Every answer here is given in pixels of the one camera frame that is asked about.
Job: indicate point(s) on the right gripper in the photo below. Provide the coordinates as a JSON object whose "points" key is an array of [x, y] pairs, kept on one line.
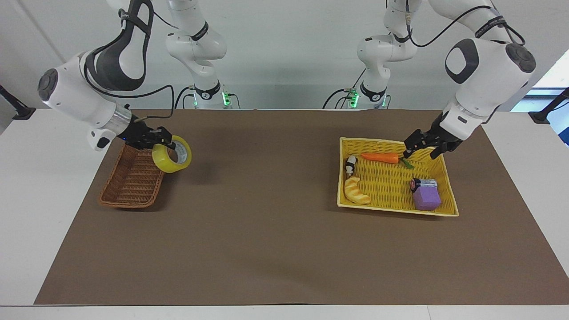
{"points": [[138, 133]]}

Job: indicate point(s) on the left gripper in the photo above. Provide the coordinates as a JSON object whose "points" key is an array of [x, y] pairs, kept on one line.
{"points": [[444, 133]]}

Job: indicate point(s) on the yellow tape roll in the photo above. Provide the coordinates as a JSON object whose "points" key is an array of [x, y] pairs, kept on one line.
{"points": [[162, 166]]}

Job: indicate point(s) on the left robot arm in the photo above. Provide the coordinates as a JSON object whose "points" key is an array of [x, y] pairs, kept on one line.
{"points": [[489, 75]]}

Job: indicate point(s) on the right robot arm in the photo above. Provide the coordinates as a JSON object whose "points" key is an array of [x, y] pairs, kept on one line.
{"points": [[75, 95]]}

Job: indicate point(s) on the brown wicker basket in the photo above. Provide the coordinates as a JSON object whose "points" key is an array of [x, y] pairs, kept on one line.
{"points": [[133, 182]]}

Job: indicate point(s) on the yellow woven basket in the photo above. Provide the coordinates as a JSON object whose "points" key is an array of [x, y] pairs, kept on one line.
{"points": [[386, 182]]}

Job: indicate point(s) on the black and grey battery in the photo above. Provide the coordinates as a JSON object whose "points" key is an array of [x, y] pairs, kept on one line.
{"points": [[422, 183]]}

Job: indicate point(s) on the orange toy carrot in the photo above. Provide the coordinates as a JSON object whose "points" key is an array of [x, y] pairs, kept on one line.
{"points": [[380, 157]]}

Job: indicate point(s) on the purple block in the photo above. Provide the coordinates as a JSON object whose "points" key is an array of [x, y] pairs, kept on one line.
{"points": [[426, 200]]}

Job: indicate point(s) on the small black white toy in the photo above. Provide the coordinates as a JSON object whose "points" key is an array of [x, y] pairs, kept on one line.
{"points": [[351, 163]]}

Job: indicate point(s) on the yellow toy croissant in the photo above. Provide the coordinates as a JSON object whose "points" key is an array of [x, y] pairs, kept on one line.
{"points": [[354, 191]]}

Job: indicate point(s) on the black stand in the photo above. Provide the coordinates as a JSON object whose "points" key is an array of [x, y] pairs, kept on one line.
{"points": [[549, 109], [18, 109]]}

